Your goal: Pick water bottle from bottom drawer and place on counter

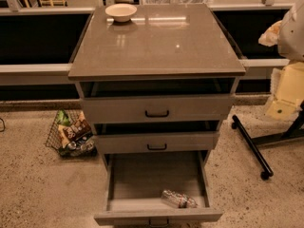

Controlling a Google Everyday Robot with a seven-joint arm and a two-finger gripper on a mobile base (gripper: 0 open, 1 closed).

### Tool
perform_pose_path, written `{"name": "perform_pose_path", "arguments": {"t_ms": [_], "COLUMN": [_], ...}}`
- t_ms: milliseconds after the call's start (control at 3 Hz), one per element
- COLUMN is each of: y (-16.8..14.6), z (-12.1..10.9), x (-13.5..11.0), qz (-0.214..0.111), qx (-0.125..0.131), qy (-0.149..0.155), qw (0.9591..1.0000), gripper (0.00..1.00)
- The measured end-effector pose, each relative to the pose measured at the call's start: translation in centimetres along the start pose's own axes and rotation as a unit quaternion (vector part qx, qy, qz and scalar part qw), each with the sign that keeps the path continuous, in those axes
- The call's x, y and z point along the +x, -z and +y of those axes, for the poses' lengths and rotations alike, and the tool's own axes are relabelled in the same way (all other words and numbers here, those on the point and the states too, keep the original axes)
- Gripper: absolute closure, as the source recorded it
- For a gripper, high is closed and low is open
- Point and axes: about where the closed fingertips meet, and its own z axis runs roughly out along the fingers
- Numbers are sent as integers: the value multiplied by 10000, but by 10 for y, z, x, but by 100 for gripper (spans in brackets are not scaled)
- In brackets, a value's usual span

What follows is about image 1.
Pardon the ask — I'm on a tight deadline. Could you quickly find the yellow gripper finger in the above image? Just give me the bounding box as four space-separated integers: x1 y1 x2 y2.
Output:
258 21 281 47
265 62 304 120

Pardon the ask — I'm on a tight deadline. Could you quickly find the clear plastic water bottle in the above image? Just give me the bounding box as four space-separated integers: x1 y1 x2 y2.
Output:
161 190 198 208

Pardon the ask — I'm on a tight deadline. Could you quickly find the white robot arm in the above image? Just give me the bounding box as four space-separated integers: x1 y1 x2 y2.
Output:
258 0 304 120

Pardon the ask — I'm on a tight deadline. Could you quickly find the grey top drawer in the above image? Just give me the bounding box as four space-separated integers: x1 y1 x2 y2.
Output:
77 78 235 124

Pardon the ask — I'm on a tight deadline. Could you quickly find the grey drawer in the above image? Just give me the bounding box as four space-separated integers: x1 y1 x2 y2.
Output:
94 151 222 228
77 78 235 124
94 121 219 154

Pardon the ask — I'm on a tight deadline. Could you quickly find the grey drawer cabinet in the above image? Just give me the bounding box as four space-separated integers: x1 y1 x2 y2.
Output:
67 3 247 173

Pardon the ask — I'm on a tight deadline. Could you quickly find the grey middle drawer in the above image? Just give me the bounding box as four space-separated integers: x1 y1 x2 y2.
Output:
94 121 219 154

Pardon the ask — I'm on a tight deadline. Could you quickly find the grey bottom drawer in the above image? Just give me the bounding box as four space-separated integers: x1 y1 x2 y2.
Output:
94 151 222 228

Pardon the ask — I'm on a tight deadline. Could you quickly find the black wheeled stand base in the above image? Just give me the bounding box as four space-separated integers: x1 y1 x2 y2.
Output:
231 103 304 181

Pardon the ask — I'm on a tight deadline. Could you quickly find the white ceramic bowl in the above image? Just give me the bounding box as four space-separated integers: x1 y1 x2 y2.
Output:
105 4 137 23

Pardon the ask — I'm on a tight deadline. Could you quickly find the metal railing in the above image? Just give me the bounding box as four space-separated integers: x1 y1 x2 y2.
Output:
0 0 299 86

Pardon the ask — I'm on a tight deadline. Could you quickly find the brown snack bag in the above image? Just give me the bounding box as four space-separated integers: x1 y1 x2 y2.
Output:
58 112 91 147

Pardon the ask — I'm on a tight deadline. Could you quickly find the green snack bag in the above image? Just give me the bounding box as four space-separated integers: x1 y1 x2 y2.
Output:
56 109 70 126

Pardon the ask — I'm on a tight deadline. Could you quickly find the black middle drawer handle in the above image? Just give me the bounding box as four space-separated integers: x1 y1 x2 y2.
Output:
146 143 167 151

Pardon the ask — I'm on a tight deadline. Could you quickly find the black drawer handle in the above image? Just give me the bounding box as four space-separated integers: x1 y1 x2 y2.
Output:
144 110 170 118
146 143 167 151

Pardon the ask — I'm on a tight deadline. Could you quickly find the black top drawer handle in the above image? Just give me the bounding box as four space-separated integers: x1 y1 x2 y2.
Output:
144 110 170 118

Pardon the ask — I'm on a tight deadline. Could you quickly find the wire basket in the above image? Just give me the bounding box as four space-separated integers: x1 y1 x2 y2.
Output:
46 109 97 158

